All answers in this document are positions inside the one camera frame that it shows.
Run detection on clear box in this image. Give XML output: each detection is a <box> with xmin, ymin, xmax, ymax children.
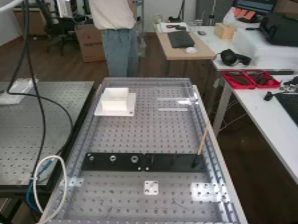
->
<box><xmin>39</xmin><ymin>76</ymin><xmax>250</xmax><ymax>224</ymax></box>

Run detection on small white box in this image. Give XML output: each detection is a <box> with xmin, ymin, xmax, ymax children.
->
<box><xmin>93</xmin><ymin>86</ymin><xmax>138</xmax><ymax>117</ymax></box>

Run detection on thin stick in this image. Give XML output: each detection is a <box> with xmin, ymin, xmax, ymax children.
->
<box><xmin>190</xmin><ymin>127</ymin><xmax>210</xmax><ymax>168</ymax></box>

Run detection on black plate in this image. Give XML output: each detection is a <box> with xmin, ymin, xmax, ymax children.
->
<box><xmin>81</xmin><ymin>152</ymin><xmax>207</xmax><ymax>174</ymax></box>

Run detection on wooden desk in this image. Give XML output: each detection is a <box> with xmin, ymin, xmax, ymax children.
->
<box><xmin>153</xmin><ymin>22</ymin><xmax>216</xmax><ymax>83</ymax></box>

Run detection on red tray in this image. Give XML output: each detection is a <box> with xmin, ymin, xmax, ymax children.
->
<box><xmin>246</xmin><ymin>69</ymin><xmax>282</xmax><ymax>90</ymax></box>
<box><xmin>219</xmin><ymin>70</ymin><xmax>258</xmax><ymax>91</ymax></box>

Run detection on person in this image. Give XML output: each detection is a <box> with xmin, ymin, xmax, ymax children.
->
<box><xmin>89</xmin><ymin>0</ymin><xmax>141</xmax><ymax>78</ymax></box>

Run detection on black flat case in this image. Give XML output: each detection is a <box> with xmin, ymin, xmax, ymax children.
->
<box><xmin>166</xmin><ymin>30</ymin><xmax>196</xmax><ymax>49</ymax></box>

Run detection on cardboard box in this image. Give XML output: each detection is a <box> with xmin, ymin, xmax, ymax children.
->
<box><xmin>73</xmin><ymin>23</ymin><xmax>107</xmax><ymax>64</ymax></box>

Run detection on black headphones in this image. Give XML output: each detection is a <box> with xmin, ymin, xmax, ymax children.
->
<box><xmin>218</xmin><ymin>48</ymin><xmax>252</xmax><ymax>67</ymax></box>

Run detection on white desk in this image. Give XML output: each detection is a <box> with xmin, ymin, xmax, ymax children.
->
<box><xmin>192</xmin><ymin>24</ymin><xmax>298</xmax><ymax>73</ymax></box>
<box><xmin>211</xmin><ymin>74</ymin><xmax>298</xmax><ymax>185</ymax></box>

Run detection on small wooden box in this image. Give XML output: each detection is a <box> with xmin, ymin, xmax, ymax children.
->
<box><xmin>212</xmin><ymin>22</ymin><xmax>236</xmax><ymax>41</ymax></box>

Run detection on white plastic wrap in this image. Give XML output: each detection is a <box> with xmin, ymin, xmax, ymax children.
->
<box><xmin>0</xmin><ymin>77</ymin><xmax>39</xmax><ymax>105</ymax></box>

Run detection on black keyboard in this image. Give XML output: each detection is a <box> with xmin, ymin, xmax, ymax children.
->
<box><xmin>272</xmin><ymin>91</ymin><xmax>298</xmax><ymax>127</ymax></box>

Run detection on black office chair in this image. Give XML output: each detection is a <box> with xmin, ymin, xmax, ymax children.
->
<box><xmin>35</xmin><ymin>0</ymin><xmax>79</xmax><ymax>56</ymax></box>

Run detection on black bag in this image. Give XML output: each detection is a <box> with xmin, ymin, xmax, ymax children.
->
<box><xmin>258</xmin><ymin>12</ymin><xmax>298</xmax><ymax>47</ymax></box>

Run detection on dark screen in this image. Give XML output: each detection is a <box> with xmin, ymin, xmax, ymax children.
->
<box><xmin>232</xmin><ymin>0</ymin><xmax>278</xmax><ymax>14</ymax></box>

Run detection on black cable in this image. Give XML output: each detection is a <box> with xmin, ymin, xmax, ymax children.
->
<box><xmin>20</xmin><ymin>0</ymin><xmax>47</xmax><ymax>181</ymax></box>
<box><xmin>4</xmin><ymin>0</ymin><xmax>75</xmax><ymax>161</ymax></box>

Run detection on small white bracket plate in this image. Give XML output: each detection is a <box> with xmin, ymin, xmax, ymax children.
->
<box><xmin>142</xmin><ymin>180</ymin><xmax>159</xmax><ymax>196</ymax></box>

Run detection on white cable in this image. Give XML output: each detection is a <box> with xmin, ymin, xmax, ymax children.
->
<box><xmin>33</xmin><ymin>155</ymin><xmax>69</xmax><ymax>224</ymax></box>

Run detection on blue cable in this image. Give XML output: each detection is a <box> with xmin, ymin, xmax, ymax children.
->
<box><xmin>25</xmin><ymin>159</ymin><xmax>59</xmax><ymax>215</ymax></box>

